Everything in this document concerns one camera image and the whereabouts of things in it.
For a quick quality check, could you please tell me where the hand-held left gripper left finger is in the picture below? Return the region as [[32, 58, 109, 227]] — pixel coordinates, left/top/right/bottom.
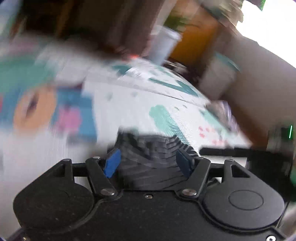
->
[[55, 148, 122, 198]]

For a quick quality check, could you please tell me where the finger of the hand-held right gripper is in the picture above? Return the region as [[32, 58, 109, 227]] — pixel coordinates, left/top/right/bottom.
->
[[199, 147, 252, 156]]

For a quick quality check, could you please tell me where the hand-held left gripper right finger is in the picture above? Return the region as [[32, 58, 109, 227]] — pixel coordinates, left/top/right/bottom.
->
[[176, 148, 251, 198]]

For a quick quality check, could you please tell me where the dark striped shirt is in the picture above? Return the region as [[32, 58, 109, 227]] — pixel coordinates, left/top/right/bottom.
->
[[107, 132, 201, 190]]

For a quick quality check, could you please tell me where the lavender garment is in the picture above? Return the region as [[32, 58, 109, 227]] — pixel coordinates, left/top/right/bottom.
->
[[217, 101, 241, 132]]

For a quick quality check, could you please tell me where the beige garment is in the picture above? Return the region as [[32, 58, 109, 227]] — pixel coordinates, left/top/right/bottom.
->
[[205, 101, 226, 116]]

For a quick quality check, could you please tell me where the animal printed play mat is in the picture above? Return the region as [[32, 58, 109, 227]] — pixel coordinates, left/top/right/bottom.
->
[[0, 46, 252, 209]]

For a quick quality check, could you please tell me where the white bucket with teal rim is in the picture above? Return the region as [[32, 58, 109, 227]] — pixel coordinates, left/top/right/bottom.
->
[[201, 52, 241, 100]]

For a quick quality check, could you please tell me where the yellow wooden cabinet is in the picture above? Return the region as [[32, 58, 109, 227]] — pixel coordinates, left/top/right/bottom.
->
[[169, 7, 222, 67]]

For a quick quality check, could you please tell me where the large white bucket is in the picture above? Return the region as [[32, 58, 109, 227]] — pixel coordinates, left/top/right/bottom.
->
[[150, 27, 182, 65]]

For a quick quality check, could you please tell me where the pink grey curtain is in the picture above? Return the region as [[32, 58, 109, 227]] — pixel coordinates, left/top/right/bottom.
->
[[102, 0, 167, 61]]

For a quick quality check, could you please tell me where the green plant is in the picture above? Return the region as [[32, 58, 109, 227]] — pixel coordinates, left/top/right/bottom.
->
[[164, 11, 197, 32]]

